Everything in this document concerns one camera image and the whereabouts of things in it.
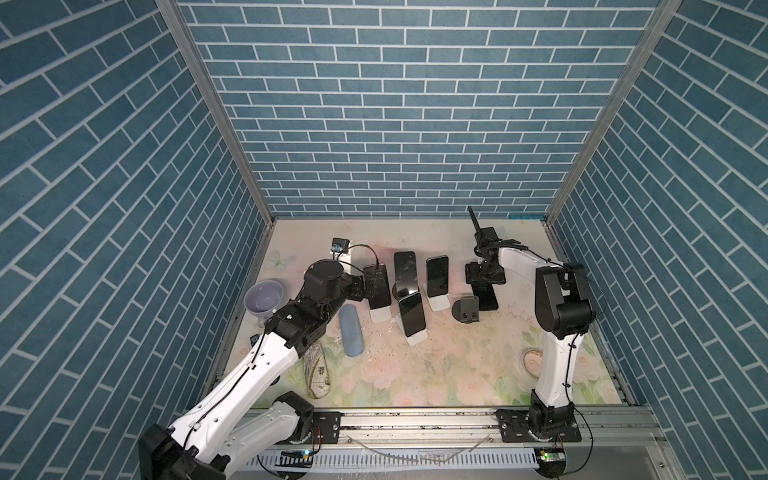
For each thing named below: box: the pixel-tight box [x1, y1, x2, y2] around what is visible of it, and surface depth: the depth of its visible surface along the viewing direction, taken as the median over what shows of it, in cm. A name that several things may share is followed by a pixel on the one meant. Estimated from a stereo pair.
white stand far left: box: [370, 306, 392, 323], surface depth 95 cm
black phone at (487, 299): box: [471, 283, 499, 311], surface depth 99 cm
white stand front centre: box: [405, 330, 428, 345], surface depth 90 cm
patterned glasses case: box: [303, 344, 331, 399], surface depth 82 cm
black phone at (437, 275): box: [426, 255, 449, 298], surface depth 91 cm
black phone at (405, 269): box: [394, 251, 419, 294], surface depth 96 cm
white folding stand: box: [423, 283, 451, 312], surface depth 98 cm
